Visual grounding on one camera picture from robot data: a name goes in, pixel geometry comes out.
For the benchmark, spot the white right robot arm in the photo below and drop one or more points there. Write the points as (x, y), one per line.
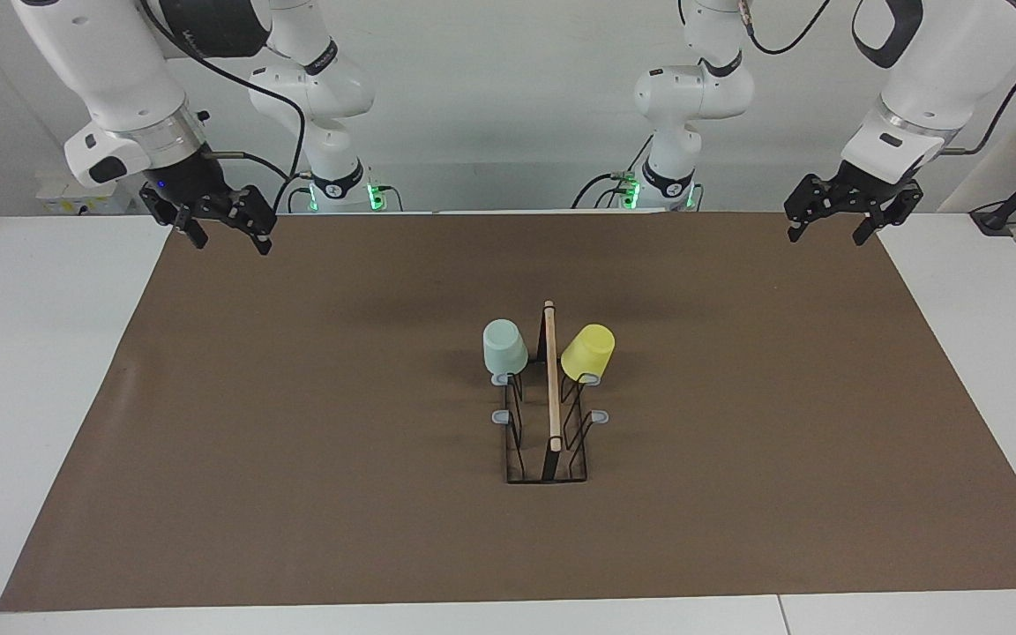
(111, 62)

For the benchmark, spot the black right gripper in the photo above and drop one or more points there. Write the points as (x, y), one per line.
(195, 190)

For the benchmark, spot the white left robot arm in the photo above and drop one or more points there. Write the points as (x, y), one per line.
(940, 70)

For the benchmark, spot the pale green plastic cup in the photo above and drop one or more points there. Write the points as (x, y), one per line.
(505, 348)

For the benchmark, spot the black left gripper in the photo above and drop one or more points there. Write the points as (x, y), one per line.
(862, 188)

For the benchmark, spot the brown table mat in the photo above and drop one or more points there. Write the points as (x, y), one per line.
(384, 494)

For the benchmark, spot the yellow plastic cup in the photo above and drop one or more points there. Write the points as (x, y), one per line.
(587, 353)

